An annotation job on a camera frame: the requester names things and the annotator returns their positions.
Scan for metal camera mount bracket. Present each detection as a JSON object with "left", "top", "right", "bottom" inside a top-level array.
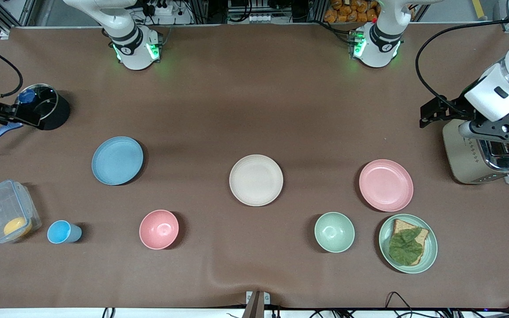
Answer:
[{"left": 246, "top": 291, "right": 271, "bottom": 318}]

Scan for green plate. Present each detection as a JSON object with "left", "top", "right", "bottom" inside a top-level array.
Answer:
[{"left": 379, "top": 214, "right": 438, "bottom": 274}]

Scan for beige chrome toaster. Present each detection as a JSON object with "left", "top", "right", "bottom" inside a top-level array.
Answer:
[{"left": 442, "top": 110, "right": 509, "bottom": 185}]

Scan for white power strip with plugs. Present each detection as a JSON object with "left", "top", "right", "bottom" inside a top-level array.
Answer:
[{"left": 145, "top": 0, "right": 174, "bottom": 16}]

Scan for glass lid with blue knob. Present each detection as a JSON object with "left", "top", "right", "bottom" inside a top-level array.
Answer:
[{"left": 15, "top": 84, "right": 58, "bottom": 121}]

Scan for brown bread slice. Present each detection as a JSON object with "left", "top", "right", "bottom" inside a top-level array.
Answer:
[{"left": 391, "top": 219, "right": 429, "bottom": 265}]

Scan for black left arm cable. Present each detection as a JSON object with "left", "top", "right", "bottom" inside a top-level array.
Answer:
[{"left": 415, "top": 19, "right": 509, "bottom": 109}]

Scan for green bowl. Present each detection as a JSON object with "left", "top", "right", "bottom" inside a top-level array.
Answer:
[{"left": 315, "top": 212, "right": 355, "bottom": 253}]

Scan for blue round plate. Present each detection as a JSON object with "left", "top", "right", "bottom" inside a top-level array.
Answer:
[{"left": 91, "top": 136, "right": 144, "bottom": 186}]

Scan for bag of orange buns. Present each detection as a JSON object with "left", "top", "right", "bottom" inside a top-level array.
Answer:
[{"left": 324, "top": 0, "right": 381, "bottom": 23}]

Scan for yellow round food piece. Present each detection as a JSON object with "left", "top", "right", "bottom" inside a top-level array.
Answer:
[{"left": 4, "top": 217, "right": 33, "bottom": 239}]

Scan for black looped floor cable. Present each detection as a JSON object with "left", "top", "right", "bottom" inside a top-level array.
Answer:
[{"left": 385, "top": 291, "right": 414, "bottom": 318}]

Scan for brown table cover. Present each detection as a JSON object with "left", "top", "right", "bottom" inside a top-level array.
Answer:
[{"left": 0, "top": 24, "right": 509, "bottom": 310}]

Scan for blue plastic cup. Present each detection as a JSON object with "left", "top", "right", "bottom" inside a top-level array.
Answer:
[{"left": 47, "top": 220, "right": 82, "bottom": 244}]

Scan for pink round plate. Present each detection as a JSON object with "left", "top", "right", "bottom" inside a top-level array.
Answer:
[{"left": 359, "top": 159, "right": 414, "bottom": 212}]

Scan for beige round plate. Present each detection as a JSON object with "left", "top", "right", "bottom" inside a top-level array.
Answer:
[{"left": 229, "top": 155, "right": 284, "bottom": 207}]

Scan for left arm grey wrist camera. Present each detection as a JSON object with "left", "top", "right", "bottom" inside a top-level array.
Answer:
[{"left": 458, "top": 119, "right": 509, "bottom": 144}]

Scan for pink bowl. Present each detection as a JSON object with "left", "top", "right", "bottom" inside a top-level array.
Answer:
[{"left": 139, "top": 209, "right": 179, "bottom": 250}]

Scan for black pot with blue handle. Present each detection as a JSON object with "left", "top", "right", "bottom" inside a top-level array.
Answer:
[{"left": 0, "top": 83, "right": 71, "bottom": 152}]

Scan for green lettuce leaf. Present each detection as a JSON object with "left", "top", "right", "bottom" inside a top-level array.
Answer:
[{"left": 388, "top": 227, "right": 424, "bottom": 266}]

